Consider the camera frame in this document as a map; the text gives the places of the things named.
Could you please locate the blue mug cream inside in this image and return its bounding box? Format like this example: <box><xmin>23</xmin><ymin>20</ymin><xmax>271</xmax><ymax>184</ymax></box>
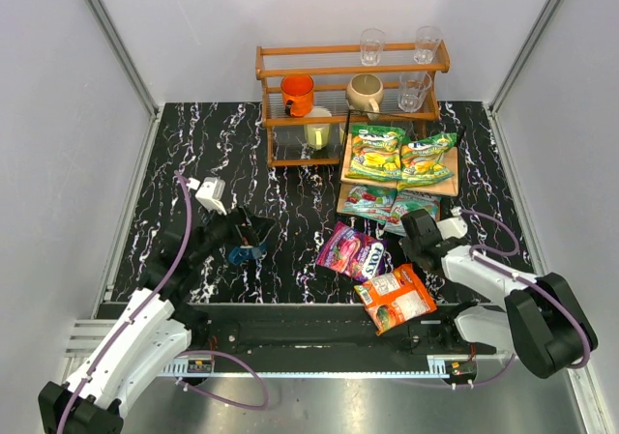
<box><xmin>227</xmin><ymin>243</ymin><xmax>267</xmax><ymax>265</ymax></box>

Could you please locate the teal mint candy bag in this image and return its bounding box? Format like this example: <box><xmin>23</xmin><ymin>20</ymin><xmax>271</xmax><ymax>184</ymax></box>
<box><xmin>384</xmin><ymin>191</ymin><xmax>441</xmax><ymax>236</ymax></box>
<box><xmin>342</xmin><ymin>185</ymin><xmax>398</xmax><ymax>222</ymax></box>

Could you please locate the green yellow candy bag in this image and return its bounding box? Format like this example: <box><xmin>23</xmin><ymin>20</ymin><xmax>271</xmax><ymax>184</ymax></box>
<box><xmin>345</xmin><ymin>123</ymin><xmax>406</xmax><ymax>181</ymax></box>

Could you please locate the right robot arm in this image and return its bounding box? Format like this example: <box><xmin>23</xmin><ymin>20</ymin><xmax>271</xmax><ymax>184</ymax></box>
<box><xmin>400</xmin><ymin>208</ymin><xmax>598</xmax><ymax>379</ymax></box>

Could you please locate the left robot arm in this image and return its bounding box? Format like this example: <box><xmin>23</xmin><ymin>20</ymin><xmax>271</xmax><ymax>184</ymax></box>
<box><xmin>38</xmin><ymin>207</ymin><xmax>275</xmax><ymax>433</ymax></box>

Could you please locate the two-tier wooden shelf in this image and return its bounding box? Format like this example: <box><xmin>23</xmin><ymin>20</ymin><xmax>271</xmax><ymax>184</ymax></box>
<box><xmin>337</xmin><ymin>110</ymin><xmax>465</xmax><ymax>214</ymax></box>

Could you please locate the orange fruit candy bag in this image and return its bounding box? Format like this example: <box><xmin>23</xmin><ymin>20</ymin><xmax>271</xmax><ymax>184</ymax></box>
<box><xmin>354</xmin><ymin>264</ymin><xmax>437</xmax><ymax>335</ymax></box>

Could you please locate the purple berry candy bag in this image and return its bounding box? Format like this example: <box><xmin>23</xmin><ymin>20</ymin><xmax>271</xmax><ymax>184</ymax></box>
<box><xmin>316</xmin><ymin>221</ymin><xmax>386</xmax><ymax>282</ymax></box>

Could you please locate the clear glass middle shelf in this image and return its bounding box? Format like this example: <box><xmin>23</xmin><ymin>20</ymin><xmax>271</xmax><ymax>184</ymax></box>
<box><xmin>398</xmin><ymin>72</ymin><xmax>432</xmax><ymax>113</ymax></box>

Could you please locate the orange wooden shelf rack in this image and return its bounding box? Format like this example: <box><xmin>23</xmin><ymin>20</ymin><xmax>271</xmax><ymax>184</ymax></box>
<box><xmin>255</xmin><ymin>42</ymin><xmax>451</xmax><ymax>167</ymax></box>

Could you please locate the pale yellow mug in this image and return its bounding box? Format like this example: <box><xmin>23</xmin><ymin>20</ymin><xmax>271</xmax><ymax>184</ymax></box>
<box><xmin>304</xmin><ymin>106</ymin><xmax>332</xmax><ymax>150</ymax></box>

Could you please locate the orange mug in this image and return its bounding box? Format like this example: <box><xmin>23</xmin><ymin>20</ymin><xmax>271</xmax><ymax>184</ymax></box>
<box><xmin>280</xmin><ymin>74</ymin><xmax>314</xmax><ymax>118</ymax></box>

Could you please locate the beige mug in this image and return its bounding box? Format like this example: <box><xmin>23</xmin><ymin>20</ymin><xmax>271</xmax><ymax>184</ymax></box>
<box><xmin>345</xmin><ymin>73</ymin><xmax>384</xmax><ymax>113</ymax></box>

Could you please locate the clear glass top right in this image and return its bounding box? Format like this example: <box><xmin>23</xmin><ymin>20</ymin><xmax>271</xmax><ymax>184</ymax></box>
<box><xmin>414</xmin><ymin>25</ymin><xmax>443</xmax><ymax>64</ymax></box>

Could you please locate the clear glass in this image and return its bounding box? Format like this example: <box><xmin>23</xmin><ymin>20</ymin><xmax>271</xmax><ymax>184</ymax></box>
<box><xmin>414</xmin><ymin>25</ymin><xmax>443</xmax><ymax>64</ymax></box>
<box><xmin>360</xmin><ymin>28</ymin><xmax>385</xmax><ymax>67</ymax></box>

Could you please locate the clear glass top left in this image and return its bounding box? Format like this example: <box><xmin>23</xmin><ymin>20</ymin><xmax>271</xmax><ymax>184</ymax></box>
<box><xmin>360</xmin><ymin>28</ymin><xmax>385</xmax><ymax>67</ymax></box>

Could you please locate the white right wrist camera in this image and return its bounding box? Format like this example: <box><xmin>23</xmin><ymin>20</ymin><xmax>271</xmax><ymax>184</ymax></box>
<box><xmin>437</xmin><ymin>207</ymin><xmax>468</xmax><ymax>240</ymax></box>

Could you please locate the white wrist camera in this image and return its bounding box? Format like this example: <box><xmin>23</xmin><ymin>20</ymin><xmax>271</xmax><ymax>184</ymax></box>
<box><xmin>437</xmin><ymin>207</ymin><xmax>468</xmax><ymax>240</ymax></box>
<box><xmin>187</xmin><ymin>177</ymin><xmax>227</xmax><ymax>216</ymax></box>

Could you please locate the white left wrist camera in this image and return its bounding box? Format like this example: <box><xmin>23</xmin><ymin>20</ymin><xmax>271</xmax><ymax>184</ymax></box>
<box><xmin>187</xmin><ymin>177</ymin><xmax>227</xmax><ymax>216</ymax></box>

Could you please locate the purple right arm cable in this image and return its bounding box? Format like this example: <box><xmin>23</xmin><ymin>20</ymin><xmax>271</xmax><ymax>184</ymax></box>
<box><xmin>400</xmin><ymin>207</ymin><xmax>594</xmax><ymax>390</ymax></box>

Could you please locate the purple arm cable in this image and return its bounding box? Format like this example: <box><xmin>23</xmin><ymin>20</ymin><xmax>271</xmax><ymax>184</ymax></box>
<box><xmin>57</xmin><ymin>170</ymin><xmax>270</xmax><ymax>434</ymax></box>
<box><xmin>400</xmin><ymin>207</ymin><xmax>594</xmax><ymax>390</ymax></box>

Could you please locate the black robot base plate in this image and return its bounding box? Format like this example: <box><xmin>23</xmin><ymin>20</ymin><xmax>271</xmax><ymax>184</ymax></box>
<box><xmin>171</xmin><ymin>304</ymin><xmax>494</xmax><ymax>355</ymax></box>

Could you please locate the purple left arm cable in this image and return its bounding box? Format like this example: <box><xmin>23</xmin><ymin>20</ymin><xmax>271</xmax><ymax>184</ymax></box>
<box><xmin>57</xmin><ymin>170</ymin><xmax>270</xmax><ymax>434</ymax></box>

